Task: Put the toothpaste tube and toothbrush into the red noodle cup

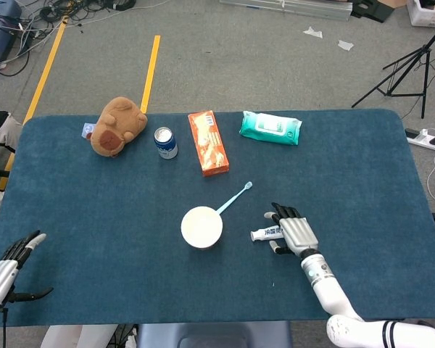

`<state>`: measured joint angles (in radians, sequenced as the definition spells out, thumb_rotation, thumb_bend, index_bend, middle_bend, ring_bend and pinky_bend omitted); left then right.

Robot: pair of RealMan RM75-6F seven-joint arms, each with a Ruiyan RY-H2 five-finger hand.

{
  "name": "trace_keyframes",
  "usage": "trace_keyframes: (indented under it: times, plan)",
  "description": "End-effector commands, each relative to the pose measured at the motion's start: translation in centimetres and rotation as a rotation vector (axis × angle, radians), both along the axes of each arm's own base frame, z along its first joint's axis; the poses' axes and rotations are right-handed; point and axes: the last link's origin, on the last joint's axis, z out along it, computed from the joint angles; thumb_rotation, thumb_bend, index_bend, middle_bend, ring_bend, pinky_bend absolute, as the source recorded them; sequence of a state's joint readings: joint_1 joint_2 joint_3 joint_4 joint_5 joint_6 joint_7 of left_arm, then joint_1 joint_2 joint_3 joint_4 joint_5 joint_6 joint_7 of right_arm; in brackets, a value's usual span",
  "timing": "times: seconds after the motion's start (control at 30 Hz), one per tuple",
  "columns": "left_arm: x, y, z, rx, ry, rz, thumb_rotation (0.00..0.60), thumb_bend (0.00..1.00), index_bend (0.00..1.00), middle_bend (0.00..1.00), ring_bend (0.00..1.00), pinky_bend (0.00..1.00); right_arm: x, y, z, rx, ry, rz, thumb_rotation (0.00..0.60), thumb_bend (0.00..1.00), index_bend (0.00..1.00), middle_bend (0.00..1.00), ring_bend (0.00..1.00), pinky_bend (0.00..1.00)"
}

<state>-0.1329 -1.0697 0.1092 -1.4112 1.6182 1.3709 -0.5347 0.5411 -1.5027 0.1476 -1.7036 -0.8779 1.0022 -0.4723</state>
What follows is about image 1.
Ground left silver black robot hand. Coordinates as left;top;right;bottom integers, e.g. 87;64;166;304
0;230;54;312

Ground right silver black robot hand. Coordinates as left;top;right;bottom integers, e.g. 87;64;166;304
263;202;320;260

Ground white toothpaste tube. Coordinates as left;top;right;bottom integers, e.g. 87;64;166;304
249;226;284;243

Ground light blue toothbrush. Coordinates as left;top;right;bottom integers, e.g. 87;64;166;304
216;181;254;215

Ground red paper noodle cup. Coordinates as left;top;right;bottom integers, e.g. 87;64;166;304
181;206;224;252

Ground orange cardboard box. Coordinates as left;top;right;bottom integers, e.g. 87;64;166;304
187;110;231;178

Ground white robot body shell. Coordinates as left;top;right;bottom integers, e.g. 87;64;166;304
39;324;119;348

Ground green wet wipes pack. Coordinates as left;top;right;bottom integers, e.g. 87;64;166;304
239;110;303;146

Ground blue felt table mat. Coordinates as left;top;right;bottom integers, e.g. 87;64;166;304
0;108;435;328

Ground white power strip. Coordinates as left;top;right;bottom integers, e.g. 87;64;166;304
405;128;435;152

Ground blue white drink can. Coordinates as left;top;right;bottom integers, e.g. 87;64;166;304
153;126;179;160

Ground brown capybara plush toy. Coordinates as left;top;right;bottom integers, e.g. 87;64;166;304
89;96;149;158

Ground long yellow floor tape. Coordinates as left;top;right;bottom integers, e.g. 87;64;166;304
0;21;67;236

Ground short yellow floor tape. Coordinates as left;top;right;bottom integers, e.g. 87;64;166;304
140;35;162;114

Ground black tripod stand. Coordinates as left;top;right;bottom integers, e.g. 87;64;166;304
351;17;435;120

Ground white plastic crate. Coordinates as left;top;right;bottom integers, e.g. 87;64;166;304
405;0;435;27

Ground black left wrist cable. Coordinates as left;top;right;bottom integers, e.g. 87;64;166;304
0;307;8;348

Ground grey cloth with black straps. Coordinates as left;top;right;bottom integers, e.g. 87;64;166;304
0;107;24;215

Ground silver aluminium rail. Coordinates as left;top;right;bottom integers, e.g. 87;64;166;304
219;0;352;21

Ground black flat bracket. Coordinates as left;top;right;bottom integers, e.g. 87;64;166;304
350;0;396;23

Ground black cable tangle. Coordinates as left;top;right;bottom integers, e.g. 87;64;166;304
0;0;138;77

